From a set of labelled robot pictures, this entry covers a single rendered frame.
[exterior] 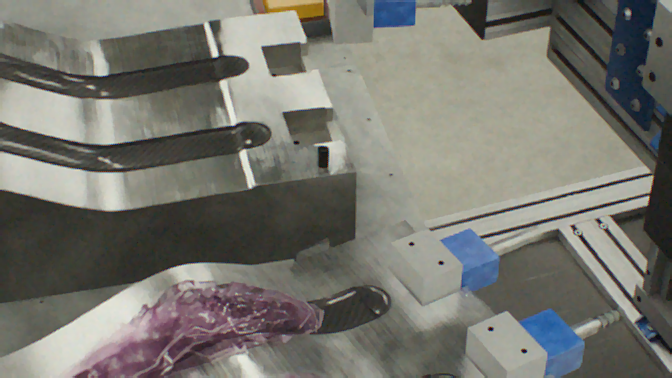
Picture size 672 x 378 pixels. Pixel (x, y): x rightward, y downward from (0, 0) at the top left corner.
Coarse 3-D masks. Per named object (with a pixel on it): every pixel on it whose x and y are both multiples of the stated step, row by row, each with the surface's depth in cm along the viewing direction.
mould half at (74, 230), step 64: (64, 64) 121; (128, 64) 123; (256, 64) 122; (64, 128) 113; (128, 128) 115; (192, 128) 115; (0, 192) 103; (64, 192) 106; (128, 192) 108; (192, 192) 108; (256, 192) 109; (320, 192) 110; (0, 256) 107; (64, 256) 108; (128, 256) 110; (192, 256) 111; (256, 256) 113
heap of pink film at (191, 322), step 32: (192, 288) 93; (224, 288) 97; (256, 288) 97; (160, 320) 92; (192, 320) 92; (224, 320) 93; (256, 320) 94; (288, 320) 96; (320, 320) 100; (96, 352) 92; (128, 352) 91; (160, 352) 91; (192, 352) 92; (224, 352) 92
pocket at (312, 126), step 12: (312, 108) 116; (324, 108) 117; (288, 120) 117; (300, 120) 117; (312, 120) 117; (324, 120) 118; (300, 132) 118; (312, 132) 118; (324, 132) 118; (336, 132) 116; (300, 144) 117; (312, 144) 117
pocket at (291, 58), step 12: (264, 48) 124; (276, 48) 125; (288, 48) 125; (300, 48) 125; (276, 60) 125; (288, 60) 126; (300, 60) 126; (276, 72) 125; (288, 72) 125; (300, 72) 125
